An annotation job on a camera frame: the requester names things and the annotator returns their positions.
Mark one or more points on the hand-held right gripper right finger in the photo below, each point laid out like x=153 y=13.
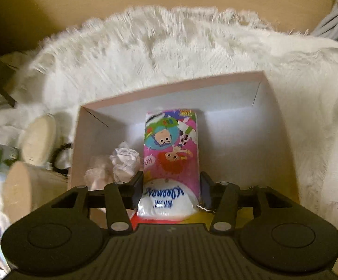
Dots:
x=206 y=191

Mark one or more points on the crumpled pale pink tissue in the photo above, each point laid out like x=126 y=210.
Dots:
x=99 y=172

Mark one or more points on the pink cartoon-print tissue pack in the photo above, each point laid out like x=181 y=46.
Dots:
x=172 y=157

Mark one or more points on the green-lidded glass jar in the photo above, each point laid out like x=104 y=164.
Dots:
x=1 y=159

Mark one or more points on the pink cardboard box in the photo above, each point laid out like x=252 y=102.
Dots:
x=239 y=128

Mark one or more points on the black scalloped object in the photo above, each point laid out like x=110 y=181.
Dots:
x=60 y=157

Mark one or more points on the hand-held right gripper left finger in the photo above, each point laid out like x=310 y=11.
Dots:
x=138 y=189

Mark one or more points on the frosted jar with cream contents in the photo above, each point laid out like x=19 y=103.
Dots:
x=26 y=189

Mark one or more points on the white fringed blanket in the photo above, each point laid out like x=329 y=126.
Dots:
x=169 y=46

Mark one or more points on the crumpled white paper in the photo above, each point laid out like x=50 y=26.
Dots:
x=125 y=160

